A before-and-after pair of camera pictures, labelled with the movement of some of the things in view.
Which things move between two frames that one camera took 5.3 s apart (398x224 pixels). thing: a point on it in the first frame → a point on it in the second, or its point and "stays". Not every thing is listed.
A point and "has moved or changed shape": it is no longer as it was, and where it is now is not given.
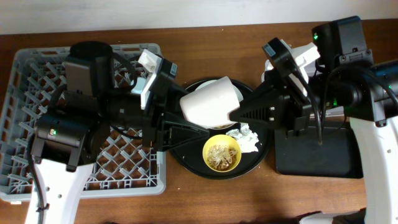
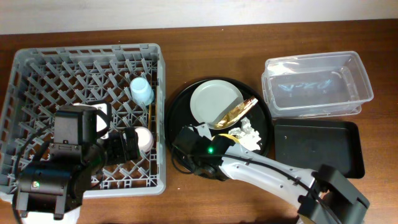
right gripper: x=296 y=109 → x=189 y=140
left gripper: x=156 y=119 → x=130 y=144
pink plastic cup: x=210 y=106 has moved or changed shape
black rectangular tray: x=301 y=155 stays
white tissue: x=247 y=139 stays
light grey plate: x=239 y=94 → x=212 y=100
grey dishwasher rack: x=127 y=167 stays
